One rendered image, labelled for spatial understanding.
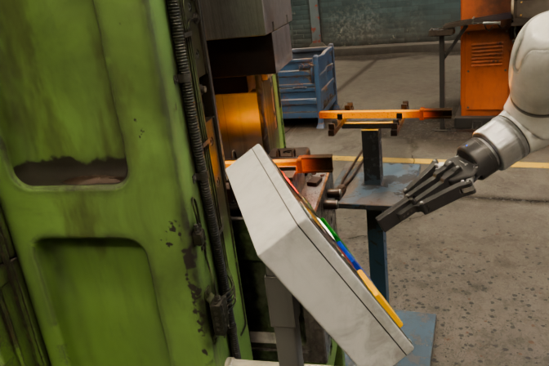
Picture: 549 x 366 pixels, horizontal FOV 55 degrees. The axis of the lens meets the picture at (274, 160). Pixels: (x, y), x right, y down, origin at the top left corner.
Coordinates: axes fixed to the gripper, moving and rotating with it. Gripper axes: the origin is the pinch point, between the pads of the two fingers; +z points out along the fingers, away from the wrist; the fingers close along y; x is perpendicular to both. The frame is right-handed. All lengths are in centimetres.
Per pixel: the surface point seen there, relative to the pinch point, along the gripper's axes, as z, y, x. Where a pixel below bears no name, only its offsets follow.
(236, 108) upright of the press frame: 13, 80, 11
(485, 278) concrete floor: -42, 111, -138
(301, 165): 6.9, 46.6, -2.9
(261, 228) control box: 19.8, -18.7, 23.5
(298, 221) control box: 15.2, -23.6, 24.0
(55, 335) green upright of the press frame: 79, 33, 3
